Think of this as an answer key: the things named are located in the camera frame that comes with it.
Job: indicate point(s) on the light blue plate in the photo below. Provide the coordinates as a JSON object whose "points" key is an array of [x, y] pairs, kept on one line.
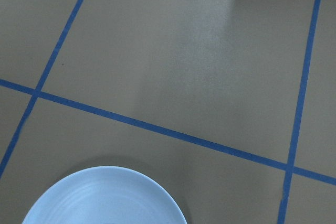
{"points": [[105, 194]]}

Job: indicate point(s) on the crossing blue tape strip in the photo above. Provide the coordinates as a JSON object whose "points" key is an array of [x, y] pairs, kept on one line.
{"points": [[289, 170], [35, 92]]}

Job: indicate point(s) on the long blue tape strip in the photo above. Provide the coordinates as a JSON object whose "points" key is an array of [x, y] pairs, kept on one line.
{"points": [[171, 133]]}

